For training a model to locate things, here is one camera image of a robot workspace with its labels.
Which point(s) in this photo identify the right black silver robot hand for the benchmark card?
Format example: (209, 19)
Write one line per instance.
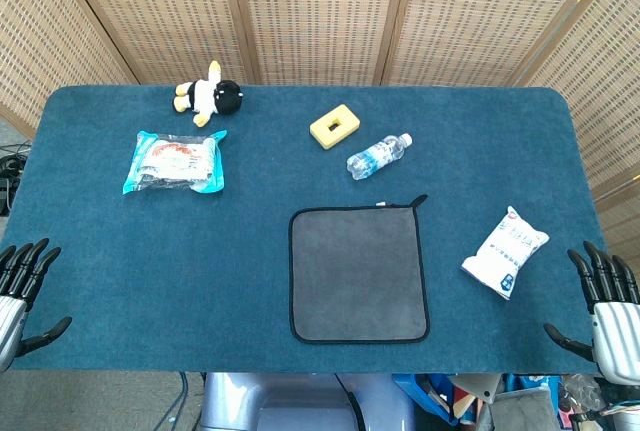
(617, 331)

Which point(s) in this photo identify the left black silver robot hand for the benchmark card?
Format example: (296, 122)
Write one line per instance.
(15, 296)

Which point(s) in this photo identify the grey and green cloth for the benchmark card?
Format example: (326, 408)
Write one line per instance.
(357, 276)

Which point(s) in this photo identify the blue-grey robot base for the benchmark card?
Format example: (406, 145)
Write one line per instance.
(290, 401)

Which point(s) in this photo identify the grey folded cloth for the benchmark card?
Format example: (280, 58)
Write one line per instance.
(525, 411)

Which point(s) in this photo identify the white blue-print snack bag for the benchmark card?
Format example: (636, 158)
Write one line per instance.
(507, 251)

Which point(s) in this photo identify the teal clear snack package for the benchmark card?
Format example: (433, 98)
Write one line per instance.
(170, 163)

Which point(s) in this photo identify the blue plastic bin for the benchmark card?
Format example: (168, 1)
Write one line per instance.
(415, 393)

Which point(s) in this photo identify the blue felt table cover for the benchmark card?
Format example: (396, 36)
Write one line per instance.
(225, 261)

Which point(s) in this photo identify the black white yellow plush toy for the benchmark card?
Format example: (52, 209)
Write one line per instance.
(205, 93)

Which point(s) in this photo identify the clear plastic water bottle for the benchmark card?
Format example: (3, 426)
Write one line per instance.
(375, 157)

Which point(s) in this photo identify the yellow sponge with hole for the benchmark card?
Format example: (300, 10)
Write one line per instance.
(348, 118)

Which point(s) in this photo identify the woven wicker folding screen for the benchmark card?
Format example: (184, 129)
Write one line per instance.
(320, 11)

